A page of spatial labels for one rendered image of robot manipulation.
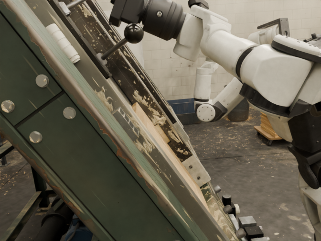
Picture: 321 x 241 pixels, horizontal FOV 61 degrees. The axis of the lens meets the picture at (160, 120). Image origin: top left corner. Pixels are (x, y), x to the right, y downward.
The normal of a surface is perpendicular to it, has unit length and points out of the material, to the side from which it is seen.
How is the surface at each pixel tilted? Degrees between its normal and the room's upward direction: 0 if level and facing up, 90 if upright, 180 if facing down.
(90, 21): 90
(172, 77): 90
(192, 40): 99
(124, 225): 90
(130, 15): 90
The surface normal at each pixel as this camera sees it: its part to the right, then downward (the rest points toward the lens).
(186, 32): 0.00, 0.40
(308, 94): -0.68, 0.16
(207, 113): -0.28, 0.26
